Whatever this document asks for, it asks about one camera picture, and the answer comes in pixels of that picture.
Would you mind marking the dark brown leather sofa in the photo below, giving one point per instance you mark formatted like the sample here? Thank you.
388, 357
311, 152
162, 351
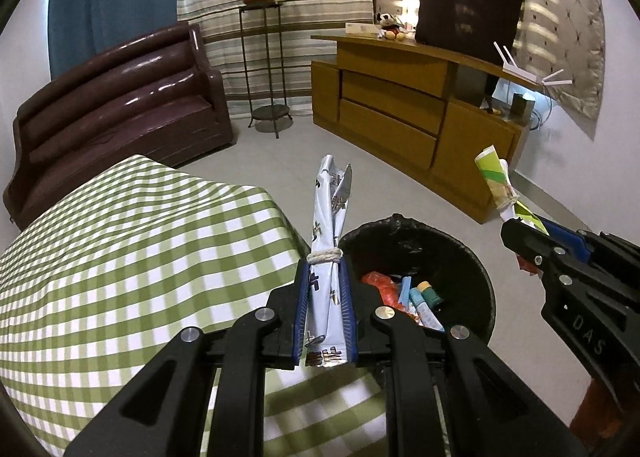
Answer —
115, 102

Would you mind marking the person's right forearm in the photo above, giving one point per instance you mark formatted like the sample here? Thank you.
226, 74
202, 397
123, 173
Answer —
595, 412

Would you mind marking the green yellow wrapper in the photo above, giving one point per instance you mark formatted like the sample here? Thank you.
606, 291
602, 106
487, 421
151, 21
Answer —
497, 177

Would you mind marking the small grey box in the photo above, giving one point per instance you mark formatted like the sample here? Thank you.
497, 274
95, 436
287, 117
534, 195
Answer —
521, 107

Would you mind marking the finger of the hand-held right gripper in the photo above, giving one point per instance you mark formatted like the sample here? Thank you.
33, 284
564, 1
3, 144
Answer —
525, 247
570, 243

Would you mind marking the wooden cabinet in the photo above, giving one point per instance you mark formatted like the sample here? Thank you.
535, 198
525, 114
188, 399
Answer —
470, 152

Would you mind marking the black lined waste bin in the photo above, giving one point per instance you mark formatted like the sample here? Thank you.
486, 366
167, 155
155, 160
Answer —
465, 277

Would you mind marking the red plastic bag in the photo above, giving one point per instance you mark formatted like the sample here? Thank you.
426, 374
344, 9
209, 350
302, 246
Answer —
382, 287

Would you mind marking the silver wrapper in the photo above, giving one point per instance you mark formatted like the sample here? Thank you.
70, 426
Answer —
325, 217

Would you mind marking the black metal plant stand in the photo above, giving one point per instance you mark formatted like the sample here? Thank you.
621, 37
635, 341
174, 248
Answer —
270, 113

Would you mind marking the white router with antennas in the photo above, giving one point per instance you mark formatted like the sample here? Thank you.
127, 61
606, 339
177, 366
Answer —
520, 73

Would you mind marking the white flat box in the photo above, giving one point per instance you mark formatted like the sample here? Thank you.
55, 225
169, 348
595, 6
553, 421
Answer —
361, 28

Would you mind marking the beige patterned curtain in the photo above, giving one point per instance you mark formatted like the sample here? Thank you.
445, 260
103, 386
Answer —
560, 12

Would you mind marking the green bottle with yellow cap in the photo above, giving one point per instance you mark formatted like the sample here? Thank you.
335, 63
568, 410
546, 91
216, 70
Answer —
430, 291

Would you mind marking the mouse plush toy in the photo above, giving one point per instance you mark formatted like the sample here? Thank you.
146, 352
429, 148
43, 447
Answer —
392, 29

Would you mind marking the light blue packet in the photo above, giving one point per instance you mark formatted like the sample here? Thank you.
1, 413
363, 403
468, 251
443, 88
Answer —
425, 313
404, 289

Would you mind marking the green checked tablecloth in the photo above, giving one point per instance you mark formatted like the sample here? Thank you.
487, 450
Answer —
125, 262

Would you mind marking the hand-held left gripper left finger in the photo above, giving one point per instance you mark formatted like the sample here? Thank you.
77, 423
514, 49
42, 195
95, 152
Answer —
299, 317

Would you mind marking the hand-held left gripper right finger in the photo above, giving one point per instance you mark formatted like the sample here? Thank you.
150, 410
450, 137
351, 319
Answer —
348, 317

